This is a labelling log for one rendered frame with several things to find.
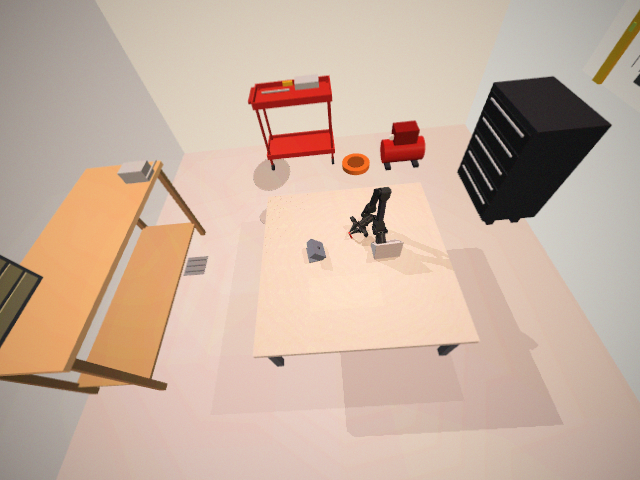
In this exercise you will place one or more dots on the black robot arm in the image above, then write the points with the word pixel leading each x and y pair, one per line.
pixel 378 227

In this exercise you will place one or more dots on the grey square panel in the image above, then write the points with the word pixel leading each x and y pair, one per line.
pixel 315 251

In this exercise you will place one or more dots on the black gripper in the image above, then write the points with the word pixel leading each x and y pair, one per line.
pixel 361 224

